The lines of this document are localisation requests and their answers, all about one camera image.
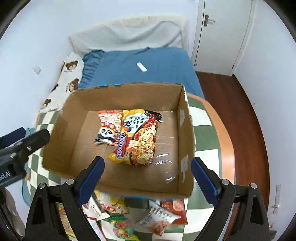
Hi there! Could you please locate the yellow panda snack packet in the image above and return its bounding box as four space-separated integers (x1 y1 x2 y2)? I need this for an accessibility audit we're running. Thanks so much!
94 190 130 214

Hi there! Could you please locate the white brown snack packet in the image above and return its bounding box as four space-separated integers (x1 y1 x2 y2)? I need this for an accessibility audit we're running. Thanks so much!
137 200 180 236

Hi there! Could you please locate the white chocolate biscuit packet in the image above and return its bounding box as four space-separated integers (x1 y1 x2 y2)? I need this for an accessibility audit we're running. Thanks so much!
81 196 110 221

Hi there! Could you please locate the brown shrimp snack packet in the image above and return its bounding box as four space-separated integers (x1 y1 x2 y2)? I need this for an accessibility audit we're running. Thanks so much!
160 199 188 225

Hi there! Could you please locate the yellow packet at left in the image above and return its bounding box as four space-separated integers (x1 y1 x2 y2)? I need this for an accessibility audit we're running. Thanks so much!
57 203 77 240

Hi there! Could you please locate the green white checkered tablecloth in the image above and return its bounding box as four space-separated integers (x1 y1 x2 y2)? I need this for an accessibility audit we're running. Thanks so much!
22 97 222 240

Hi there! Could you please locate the round wooden table edge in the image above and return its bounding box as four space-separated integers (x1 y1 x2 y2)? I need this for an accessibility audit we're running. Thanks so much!
182 93 235 240

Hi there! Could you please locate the colourful candy packet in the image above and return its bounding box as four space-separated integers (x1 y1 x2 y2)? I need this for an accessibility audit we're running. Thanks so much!
106 216 139 240

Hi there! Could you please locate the bear print pillow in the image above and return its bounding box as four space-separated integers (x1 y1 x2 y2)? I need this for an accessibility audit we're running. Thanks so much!
40 52 84 113

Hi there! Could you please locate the panda sunflower seed packet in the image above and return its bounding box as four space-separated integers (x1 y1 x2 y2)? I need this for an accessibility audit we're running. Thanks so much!
94 110 123 146

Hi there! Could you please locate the yellow cheese noodle packet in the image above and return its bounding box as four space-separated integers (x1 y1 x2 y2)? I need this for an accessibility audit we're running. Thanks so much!
108 109 162 166

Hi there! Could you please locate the cardboard box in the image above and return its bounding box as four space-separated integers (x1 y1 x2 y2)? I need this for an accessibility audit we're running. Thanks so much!
42 83 195 199

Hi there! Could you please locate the white remote control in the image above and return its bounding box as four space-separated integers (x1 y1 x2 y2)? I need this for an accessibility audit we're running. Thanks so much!
137 62 147 72

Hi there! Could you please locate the blue bed sheet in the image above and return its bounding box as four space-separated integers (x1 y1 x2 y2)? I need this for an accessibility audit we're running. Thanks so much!
79 47 204 98

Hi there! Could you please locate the white pillow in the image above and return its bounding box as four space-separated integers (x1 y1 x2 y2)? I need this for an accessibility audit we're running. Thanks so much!
69 16 189 57

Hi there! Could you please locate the white door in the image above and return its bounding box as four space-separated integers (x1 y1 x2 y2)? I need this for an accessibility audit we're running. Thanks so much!
192 1 257 76

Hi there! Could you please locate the wall socket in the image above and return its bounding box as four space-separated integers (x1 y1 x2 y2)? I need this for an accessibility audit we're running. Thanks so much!
33 66 41 75

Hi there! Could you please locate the door handle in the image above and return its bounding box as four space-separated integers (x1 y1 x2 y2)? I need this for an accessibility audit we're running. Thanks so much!
204 14 215 27

